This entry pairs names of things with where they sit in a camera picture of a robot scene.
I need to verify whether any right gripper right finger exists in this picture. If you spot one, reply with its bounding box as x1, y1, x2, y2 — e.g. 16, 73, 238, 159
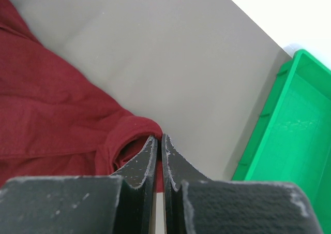
161, 135, 322, 233

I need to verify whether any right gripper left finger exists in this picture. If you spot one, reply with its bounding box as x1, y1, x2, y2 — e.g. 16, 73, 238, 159
1, 136, 158, 233

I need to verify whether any dark red t shirt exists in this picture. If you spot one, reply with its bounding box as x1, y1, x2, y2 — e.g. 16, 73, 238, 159
1, 0, 162, 184

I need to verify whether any green plastic bin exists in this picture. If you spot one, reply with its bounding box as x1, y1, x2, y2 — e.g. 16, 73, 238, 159
233, 49, 330, 233

